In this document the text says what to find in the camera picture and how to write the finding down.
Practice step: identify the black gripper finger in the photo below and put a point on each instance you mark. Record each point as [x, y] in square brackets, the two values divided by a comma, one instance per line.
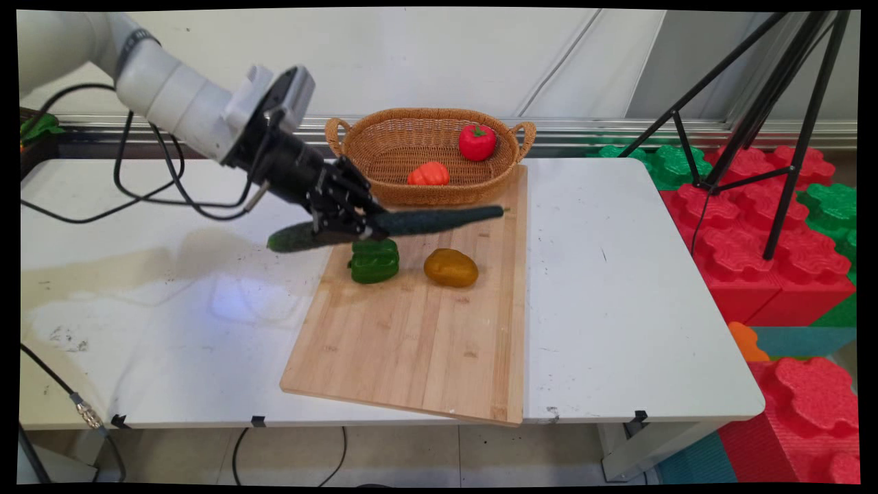
[343, 223]
[357, 189]

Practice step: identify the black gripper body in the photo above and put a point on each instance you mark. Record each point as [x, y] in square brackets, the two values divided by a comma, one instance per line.
[285, 168]

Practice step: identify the long dark green cucumber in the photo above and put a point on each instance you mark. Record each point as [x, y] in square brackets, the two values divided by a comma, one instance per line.
[439, 221]

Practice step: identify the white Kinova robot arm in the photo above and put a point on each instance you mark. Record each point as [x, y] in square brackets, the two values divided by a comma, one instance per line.
[158, 75]

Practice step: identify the green bell pepper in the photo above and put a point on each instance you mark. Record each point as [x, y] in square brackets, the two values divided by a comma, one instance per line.
[374, 262]

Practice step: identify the woven wicker basket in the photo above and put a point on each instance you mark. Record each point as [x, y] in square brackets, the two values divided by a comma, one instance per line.
[391, 147]

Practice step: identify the orange bell pepper toy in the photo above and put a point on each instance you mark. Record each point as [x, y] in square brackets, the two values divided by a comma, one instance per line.
[429, 175]

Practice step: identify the yellow-brown potato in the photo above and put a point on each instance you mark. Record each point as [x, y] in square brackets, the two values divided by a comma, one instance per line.
[451, 267]

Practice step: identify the red tomato toy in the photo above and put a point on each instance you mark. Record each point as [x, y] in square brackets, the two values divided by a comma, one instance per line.
[477, 142]

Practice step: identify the wooden cutting board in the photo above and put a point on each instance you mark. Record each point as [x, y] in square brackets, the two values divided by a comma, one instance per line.
[411, 357]

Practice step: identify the black table edge clip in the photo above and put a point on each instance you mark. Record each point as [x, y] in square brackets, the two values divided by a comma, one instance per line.
[641, 416]
[120, 421]
[258, 420]

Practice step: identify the green leafy toy vegetable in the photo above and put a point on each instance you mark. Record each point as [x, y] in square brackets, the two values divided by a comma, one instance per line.
[38, 129]

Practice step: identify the green foam block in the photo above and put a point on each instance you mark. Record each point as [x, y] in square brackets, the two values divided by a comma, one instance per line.
[833, 206]
[669, 165]

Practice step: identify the white table leg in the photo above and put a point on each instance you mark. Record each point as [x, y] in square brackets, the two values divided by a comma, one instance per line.
[638, 449]

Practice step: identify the large red foam block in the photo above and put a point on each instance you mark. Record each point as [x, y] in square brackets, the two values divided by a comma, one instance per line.
[748, 254]

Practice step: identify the orange foam block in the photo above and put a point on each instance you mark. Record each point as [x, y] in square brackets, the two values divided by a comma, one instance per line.
[746, 343]

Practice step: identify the teal foam mat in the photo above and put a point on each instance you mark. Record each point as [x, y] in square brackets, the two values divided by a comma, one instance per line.
[809, 339]

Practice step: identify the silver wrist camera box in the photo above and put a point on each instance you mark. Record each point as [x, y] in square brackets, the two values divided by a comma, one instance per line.
[291, 92]

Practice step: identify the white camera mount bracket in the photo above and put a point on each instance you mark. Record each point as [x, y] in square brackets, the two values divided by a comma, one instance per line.
[247, 96]

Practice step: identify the black camera tripod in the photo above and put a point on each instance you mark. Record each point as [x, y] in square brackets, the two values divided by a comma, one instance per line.
[768, 103]

